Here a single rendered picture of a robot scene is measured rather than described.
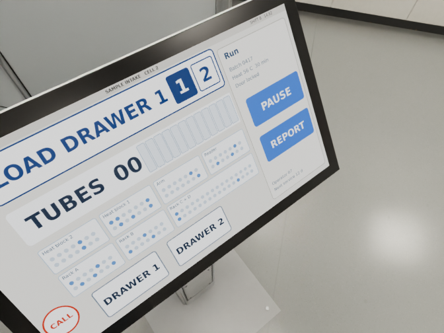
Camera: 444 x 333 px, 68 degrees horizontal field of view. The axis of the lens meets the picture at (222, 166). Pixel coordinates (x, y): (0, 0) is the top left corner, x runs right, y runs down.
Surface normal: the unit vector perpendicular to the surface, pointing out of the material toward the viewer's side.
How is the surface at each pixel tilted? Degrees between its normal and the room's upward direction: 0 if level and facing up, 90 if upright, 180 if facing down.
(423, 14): 90
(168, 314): 5
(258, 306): 3
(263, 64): 50
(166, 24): 90
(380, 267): 0
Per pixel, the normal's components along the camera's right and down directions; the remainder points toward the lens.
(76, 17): -0.24, 0.84
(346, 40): 0.02, -0.50
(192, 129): 0.47, 0.21
